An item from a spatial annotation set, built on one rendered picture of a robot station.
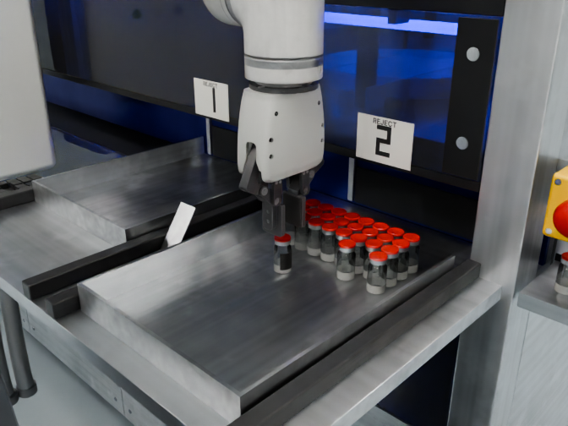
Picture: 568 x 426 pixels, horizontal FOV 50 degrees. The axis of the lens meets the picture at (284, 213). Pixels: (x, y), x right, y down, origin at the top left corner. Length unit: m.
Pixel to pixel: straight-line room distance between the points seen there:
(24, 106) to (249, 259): 0.74
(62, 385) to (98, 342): 1.43
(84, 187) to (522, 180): 0.69
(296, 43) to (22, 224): 0.51
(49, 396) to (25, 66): 1.07
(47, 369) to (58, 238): 1.30
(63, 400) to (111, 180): 1.07
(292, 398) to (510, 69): 0.40
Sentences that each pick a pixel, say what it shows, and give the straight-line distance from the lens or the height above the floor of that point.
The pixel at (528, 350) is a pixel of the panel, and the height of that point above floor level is 0.75.
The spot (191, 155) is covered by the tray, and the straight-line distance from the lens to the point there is 1.17.
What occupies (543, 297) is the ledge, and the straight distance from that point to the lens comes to 0.76.
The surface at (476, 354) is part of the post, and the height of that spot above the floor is 0.77.
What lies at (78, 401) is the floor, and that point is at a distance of 2.00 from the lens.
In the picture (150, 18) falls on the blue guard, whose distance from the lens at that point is 1.12.
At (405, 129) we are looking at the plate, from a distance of 0.77.
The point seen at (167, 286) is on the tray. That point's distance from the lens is 0.73.
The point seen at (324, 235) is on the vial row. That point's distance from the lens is 0.76.
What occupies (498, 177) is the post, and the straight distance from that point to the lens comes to 0.72.
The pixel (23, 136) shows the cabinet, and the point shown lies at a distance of 1.39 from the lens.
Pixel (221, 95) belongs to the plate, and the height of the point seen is 1.03.
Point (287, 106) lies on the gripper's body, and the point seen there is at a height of 1.09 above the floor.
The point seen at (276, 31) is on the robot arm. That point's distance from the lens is 0.62.
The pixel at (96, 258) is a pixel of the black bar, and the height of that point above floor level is 0.90.
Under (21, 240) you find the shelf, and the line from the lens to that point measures 0.90.
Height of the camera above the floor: 1.24
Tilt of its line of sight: 23 degrees down
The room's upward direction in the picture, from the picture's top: straight up
